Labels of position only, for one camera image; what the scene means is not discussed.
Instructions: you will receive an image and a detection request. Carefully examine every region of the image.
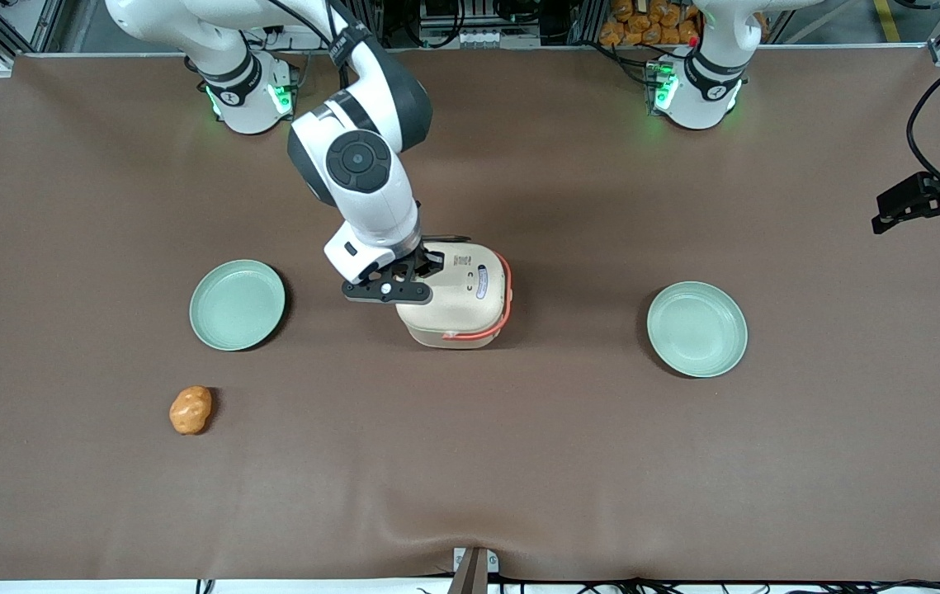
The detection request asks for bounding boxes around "white power strip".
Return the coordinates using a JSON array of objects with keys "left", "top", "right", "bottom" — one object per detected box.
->
[{"left": 420, "top": 27, "right": 541, "bottom": 49}]

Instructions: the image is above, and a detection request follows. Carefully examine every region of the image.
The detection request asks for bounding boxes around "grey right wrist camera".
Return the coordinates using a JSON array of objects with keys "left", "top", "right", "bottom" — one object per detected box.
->
[{"left": 324, "top": 221, "right": 381, "bottom": 283}]

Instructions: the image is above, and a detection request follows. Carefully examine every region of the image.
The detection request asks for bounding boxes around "pale green plate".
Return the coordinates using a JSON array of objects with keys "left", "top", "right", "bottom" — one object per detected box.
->
[
  {"left": 646, "top": 281, "right": 749, "bottom": 379},
  {"left": 189, "top": 259, "right": 286, "bottom": 352}
]

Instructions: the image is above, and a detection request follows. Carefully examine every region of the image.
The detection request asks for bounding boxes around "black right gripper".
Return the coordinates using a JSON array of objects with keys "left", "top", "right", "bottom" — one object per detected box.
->
[{"left": 342, "top": 248, "right": 446, "bottom": 305}]

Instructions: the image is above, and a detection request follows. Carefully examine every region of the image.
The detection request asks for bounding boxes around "orange toy potato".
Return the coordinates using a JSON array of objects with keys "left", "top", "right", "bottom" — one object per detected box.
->
[{"left": 169, "top": 385, "right": 214, "bottom": 436}]

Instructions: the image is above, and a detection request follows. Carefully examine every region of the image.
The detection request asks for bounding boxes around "cream rice cooker orange handle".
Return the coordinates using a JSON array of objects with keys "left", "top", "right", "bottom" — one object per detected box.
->
[{"left": 395, "top": 239, "right": 514, "bottom": 350}]

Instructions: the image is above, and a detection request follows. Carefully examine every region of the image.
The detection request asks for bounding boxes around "orange toy bread pile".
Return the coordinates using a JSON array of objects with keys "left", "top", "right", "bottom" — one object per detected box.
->
[{"left": 599, "top": 0, "right": 701, "bottom": 48}]

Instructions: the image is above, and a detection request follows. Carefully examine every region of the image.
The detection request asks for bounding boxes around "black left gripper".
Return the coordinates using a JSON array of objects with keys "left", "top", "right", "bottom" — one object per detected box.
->
[{"left": 872, "top": 139, "right": 940, "bottom": 239}]

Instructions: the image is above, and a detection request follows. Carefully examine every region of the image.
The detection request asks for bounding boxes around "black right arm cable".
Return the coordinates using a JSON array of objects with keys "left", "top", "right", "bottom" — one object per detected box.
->
[{"left": 267, "top": 0, "right": 355, "bottom": 92}]

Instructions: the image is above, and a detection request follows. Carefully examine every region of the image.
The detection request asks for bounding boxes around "brown table mat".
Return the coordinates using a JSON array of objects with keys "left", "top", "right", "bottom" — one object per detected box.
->
[{"left": 0, "top": 45, "right": 940, "bottom": 582}]

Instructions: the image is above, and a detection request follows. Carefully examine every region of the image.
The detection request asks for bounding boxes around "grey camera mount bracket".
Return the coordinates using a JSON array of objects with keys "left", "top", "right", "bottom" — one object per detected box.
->
[{"left": 451, "top": 546, "right": 500, "bottom": 594}]

